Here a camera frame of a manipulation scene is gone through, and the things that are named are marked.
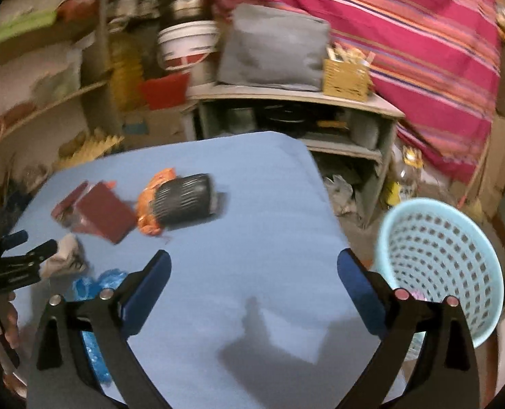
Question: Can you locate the grey fabric bag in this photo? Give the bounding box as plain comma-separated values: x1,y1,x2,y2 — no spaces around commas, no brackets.
216,3,332,91

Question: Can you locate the stack of cardboard pieces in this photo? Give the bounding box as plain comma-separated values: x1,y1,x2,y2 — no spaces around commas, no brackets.
461,111,505,222

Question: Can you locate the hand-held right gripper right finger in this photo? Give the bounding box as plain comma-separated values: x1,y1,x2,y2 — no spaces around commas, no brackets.
337,248,481,409

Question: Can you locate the brown cardboard box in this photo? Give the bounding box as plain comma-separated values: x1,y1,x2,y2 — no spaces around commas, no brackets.
122,108,197,146

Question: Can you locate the clear plastic bottle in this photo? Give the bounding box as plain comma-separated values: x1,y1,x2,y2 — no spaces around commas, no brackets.
389,145,426,205

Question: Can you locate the black ribbed cup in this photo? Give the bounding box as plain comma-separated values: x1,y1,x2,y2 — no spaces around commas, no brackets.
154,173,227,226

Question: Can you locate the red plastic basket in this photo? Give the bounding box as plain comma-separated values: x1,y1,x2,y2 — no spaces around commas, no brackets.
138,72,191,110

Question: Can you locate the yellow egg tray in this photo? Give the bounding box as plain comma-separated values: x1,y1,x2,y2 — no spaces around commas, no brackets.
54,134,125,169

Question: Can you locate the blue plastic wrapper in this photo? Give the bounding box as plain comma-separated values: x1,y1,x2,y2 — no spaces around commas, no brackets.
71,268,129,386

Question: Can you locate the bunch of utensils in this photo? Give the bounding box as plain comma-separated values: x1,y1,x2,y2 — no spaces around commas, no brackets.
327,45,376,66

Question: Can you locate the steel cooking pot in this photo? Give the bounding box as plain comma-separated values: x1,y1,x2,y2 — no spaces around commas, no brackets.
161,0,212,26

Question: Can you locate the green plastic tray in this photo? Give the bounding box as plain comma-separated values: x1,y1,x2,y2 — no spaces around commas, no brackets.
0,11,57,49

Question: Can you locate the yellow utensil holder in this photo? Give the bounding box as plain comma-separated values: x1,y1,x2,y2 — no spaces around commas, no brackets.
323,57,371,102

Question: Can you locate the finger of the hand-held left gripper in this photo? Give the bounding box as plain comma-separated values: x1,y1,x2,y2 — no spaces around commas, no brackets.
0,230,29,252
0,240,59,272

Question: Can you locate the person's left hand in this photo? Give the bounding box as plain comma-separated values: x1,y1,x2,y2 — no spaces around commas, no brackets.
0,292,21,356

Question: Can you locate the red striped cloth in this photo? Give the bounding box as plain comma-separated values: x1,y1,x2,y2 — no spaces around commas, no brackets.
205,0,502,184

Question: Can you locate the white plastic bucket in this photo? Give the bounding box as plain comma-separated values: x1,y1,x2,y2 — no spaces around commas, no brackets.
156,20,220,72

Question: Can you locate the blue tablecloth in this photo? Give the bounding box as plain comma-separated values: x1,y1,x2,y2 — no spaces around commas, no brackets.
1,131,406,409

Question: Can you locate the orange snack wrapper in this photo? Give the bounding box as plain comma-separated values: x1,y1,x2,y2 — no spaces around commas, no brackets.
135,169,177,236

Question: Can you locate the yellow oil bottle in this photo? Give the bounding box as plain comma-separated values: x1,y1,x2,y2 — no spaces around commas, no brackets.
109,38,144,111

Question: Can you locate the grey side table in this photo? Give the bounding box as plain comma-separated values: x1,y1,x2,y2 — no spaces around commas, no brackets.
186,83,406,226

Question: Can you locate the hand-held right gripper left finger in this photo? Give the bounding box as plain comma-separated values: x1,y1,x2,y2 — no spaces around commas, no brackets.
26,249,172,409

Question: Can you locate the wooden shelf unit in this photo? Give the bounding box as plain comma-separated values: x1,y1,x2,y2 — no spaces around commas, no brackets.
0,0,125,188

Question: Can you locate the light blue plastic basket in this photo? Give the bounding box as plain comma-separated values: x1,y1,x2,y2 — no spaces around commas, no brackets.
374,197,504,361

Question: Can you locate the small dark red packet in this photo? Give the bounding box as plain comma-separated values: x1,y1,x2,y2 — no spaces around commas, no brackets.
50,181,91,226

